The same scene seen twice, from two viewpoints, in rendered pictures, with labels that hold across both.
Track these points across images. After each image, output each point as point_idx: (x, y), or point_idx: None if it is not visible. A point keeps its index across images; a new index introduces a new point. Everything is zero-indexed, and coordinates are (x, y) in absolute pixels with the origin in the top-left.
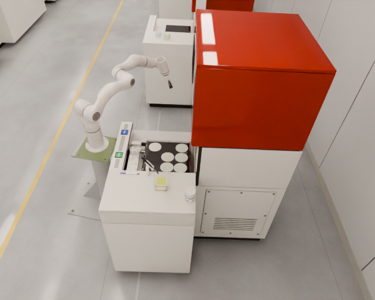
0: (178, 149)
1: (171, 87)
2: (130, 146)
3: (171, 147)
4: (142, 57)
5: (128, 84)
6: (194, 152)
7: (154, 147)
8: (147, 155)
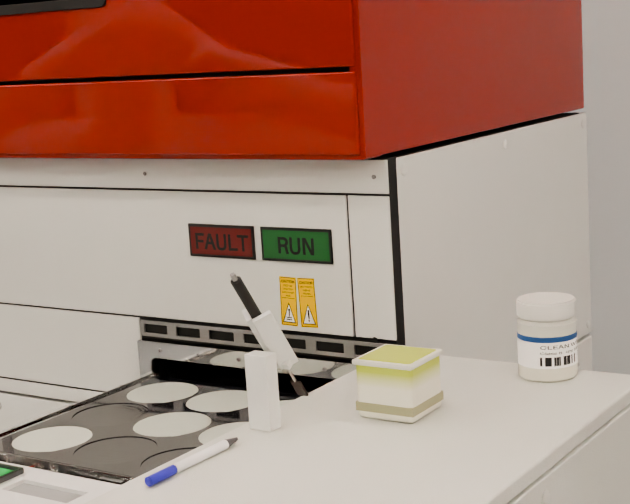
0: (157, 398)
1: None
2: None
3: (119, 409)
4: None
5: None
6: (250, 351)
7: (52, 440)
8: (82, 462)
